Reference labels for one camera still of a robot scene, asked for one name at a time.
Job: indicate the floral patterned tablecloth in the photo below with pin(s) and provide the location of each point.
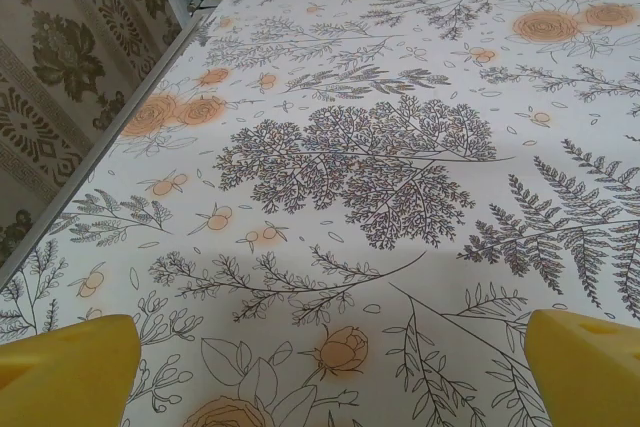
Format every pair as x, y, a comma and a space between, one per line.
350, 97

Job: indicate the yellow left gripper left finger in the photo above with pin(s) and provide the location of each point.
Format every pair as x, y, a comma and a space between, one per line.
65, 377

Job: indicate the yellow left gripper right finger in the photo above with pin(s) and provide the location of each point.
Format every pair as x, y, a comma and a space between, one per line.
590, 377

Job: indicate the aluminium side rail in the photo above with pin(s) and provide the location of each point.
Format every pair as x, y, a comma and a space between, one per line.
100, 147

